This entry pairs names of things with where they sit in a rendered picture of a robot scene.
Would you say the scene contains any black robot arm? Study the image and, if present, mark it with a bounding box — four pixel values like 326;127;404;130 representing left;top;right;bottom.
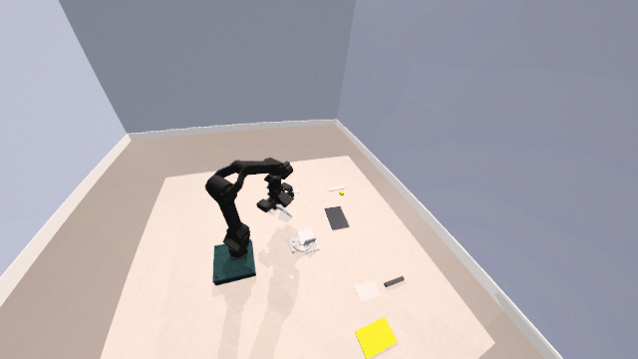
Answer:
204;158;294;260

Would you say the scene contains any yellow square plate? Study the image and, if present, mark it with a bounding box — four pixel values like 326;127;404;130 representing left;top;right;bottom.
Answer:
355;316;398;359

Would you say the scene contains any dark grey flat bar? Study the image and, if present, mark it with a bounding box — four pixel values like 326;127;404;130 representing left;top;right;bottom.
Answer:
383;275;406;288

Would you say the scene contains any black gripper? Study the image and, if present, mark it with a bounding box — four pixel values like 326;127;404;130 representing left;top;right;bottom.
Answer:
256;182;293;213

